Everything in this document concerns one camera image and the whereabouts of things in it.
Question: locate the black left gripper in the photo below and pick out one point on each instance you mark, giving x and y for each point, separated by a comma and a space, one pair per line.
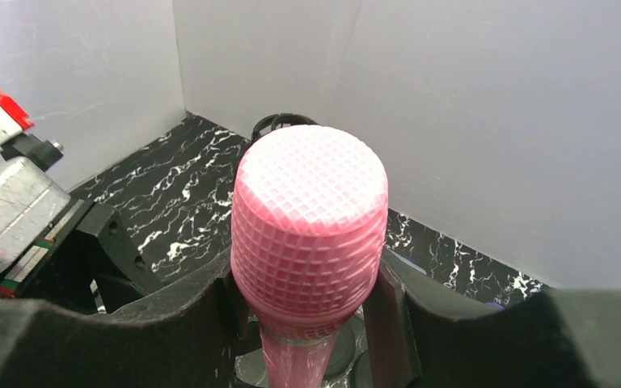
81, 261

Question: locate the black round-base stand for beige microphone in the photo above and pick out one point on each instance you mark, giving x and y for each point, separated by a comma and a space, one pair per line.
249, 369

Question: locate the black tripod microphone stand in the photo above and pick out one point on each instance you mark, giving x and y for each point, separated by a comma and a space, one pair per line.
277, 121

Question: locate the black stand for purple microphone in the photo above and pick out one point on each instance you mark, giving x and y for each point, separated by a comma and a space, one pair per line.
360, 375

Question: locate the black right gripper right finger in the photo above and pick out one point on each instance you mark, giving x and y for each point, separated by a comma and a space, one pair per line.
423, 334

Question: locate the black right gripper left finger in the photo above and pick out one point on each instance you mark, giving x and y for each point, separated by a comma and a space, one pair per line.
184, 335

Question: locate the pink microphone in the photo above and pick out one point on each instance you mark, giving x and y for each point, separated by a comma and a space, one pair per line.
308, 224

